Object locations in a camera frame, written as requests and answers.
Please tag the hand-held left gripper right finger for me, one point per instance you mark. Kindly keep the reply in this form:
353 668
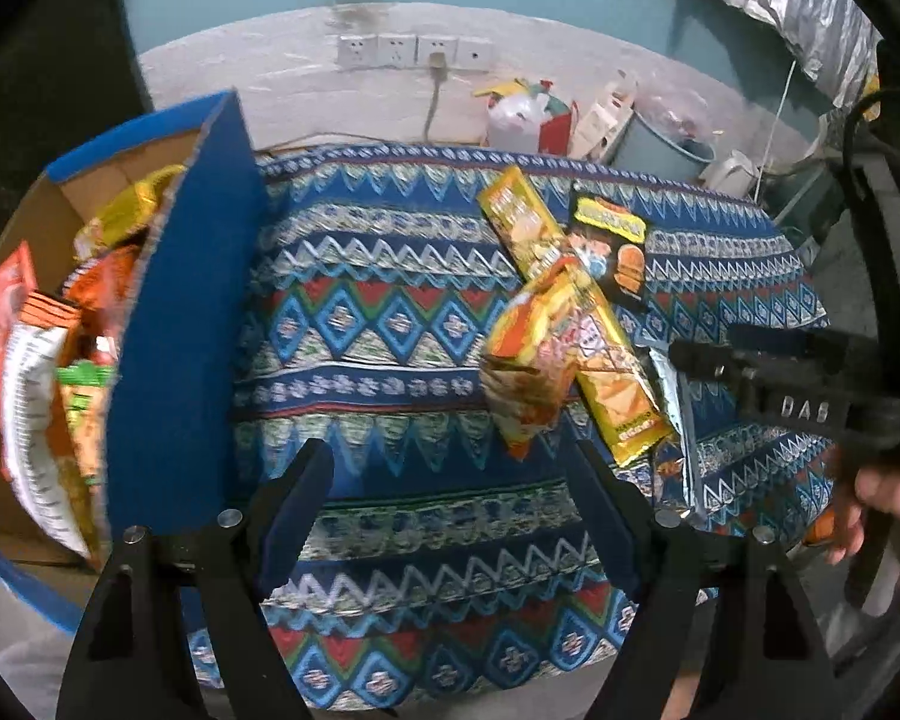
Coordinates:
604 517

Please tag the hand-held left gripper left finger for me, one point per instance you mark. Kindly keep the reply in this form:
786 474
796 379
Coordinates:
300 517

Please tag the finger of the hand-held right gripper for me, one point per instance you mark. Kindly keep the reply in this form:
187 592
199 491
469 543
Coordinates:
795 341
795 401

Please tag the silver snack packet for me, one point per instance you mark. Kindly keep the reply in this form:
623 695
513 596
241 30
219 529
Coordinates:
679 435

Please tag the long yellow wafer packet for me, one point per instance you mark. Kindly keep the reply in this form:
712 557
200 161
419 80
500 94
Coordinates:
622 397

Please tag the yellow-orange crinkled snack packet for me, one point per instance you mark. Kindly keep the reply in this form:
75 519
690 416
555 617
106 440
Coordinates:
532 360

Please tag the black snack packet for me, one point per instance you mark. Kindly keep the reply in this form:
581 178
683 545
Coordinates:
615 247

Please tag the blue cardboard box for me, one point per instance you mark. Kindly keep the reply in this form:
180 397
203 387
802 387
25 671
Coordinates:
187 315

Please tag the green snack packet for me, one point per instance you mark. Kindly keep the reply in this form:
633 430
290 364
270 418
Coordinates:
82 405

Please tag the orange packet with white label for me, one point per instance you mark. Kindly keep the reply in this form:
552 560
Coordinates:
34 405

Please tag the orange snack packet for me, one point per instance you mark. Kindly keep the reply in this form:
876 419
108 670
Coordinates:
105 277

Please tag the glossy yellow snack packet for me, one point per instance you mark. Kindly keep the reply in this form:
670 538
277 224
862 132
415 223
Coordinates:
131 202

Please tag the white small appliance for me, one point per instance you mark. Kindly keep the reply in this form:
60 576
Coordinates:
729 174

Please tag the patterned woven blanket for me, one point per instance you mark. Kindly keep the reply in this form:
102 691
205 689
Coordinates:
390 330

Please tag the light blue trash bin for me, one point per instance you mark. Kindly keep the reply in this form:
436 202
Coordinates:
656 146

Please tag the silver foil curtain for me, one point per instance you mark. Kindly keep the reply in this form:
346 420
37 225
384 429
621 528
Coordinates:
787 0

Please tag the red paper box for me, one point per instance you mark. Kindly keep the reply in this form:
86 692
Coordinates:
559 131

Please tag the white plastic bag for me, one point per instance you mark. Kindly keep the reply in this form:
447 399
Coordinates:
514 124

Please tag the black cloth-covered cabinet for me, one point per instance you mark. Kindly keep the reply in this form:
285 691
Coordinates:
37 52

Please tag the white wall socket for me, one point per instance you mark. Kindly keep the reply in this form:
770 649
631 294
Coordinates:
357 51
477 55
436 49
398 52

